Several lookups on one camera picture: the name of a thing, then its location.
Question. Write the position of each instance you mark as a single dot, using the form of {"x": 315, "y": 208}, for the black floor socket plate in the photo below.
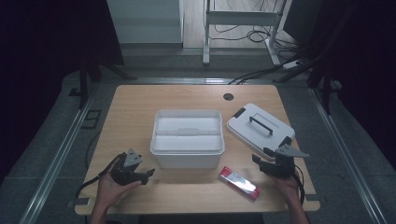
{"x": 91, "y": 119}

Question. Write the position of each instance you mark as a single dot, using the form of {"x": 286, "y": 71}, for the white power strip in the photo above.
{"x": 291, "y": 64}

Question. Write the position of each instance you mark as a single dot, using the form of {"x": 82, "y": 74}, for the white plastic tray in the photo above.
{"x": 186, "y": 126}

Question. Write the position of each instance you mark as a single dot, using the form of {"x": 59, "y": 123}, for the black stand legs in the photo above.
{"x": 83, "y": 81}
{"x": 325, "y": 90}

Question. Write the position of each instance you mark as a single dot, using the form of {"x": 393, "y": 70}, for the dark monitor panel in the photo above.
{"x": 300, "y": 21}

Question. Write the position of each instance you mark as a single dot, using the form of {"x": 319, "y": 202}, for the red and silver packet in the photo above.
{"x": 239, "y": 184}

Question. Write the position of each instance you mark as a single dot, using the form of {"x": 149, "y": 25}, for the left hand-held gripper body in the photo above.
{"x": 120, "y": 174}

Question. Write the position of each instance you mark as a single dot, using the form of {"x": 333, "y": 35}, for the white plastic storage box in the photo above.
{"x": 186, "y": 160}

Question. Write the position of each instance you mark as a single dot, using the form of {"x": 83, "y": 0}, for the person's right hand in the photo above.
{"x": 289, "y": 186}

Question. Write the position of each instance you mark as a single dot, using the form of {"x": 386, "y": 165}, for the white cabinet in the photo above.
{"x": 144, "y": 21}

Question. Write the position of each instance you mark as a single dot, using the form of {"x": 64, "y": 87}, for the white metal stand frame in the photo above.
{"x": 239, "y": 18}

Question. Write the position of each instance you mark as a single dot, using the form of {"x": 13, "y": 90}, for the person's left hand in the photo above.
{"x": 109, "y": 191}

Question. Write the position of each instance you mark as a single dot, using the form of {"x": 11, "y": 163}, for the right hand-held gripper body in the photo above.
{"x": 281, "y": 166}

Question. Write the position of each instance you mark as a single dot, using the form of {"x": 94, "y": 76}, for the dark curtain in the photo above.
{"x": 367, "y": 77}
{"x": 46, "y": 62}

